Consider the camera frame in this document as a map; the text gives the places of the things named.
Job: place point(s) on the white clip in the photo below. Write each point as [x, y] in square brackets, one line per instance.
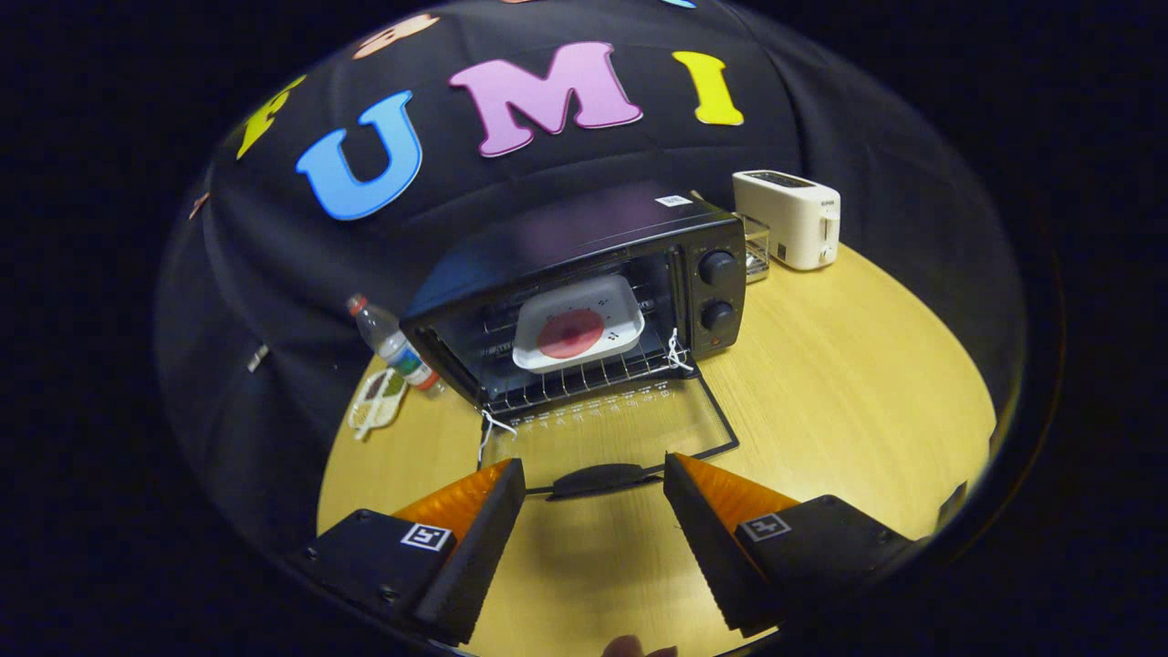
[258, 358]

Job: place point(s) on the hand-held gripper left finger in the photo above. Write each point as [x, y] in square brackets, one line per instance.
[484, 557]

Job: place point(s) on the clear plastic water bottle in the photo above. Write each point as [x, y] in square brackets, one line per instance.
[392, 345]

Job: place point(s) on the black backdrop cloth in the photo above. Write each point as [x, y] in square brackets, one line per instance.
[867, 137]

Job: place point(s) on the wooden spoon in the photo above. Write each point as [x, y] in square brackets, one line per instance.
[699, 196]

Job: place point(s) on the white bread toaster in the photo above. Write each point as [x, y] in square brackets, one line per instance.
[785, 228]

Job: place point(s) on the white square plate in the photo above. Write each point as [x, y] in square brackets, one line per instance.
[584, 297]

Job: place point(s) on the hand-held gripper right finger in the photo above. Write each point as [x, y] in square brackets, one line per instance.
[712, 547]

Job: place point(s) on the black toaster oven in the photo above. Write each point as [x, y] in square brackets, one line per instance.
[566, 237]

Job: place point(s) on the round pink food slice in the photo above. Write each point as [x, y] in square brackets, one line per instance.
[570, 333]

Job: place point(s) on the small divided snack dish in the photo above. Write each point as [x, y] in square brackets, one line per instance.
[379, 401]

